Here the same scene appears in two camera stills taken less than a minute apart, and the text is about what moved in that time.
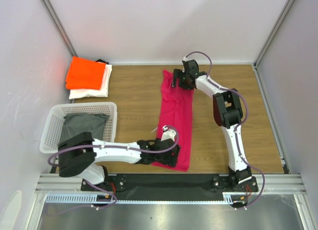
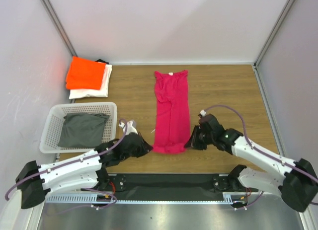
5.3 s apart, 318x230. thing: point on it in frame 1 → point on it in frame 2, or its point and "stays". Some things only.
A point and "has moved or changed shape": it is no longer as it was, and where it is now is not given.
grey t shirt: x=75 y=123 stays
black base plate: x=172 y=186 stays
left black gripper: x=171 y=160 → x=144 y=148
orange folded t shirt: x=85 y=74 stays
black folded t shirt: x=101 y=60 stays
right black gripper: x=177 y=79 → x=198 y=136
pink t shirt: x=177 y=114 has moved or changed shape
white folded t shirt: x=103 y=92 stays
